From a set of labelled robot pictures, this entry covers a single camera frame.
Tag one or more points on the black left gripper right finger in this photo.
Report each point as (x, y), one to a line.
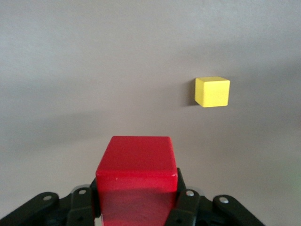
(185, 207)

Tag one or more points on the yellow wooden block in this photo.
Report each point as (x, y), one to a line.
(212, 93)

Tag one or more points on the red wooden block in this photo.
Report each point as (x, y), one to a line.
(136, 164)

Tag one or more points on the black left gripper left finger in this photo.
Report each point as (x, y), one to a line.
(81, 207)

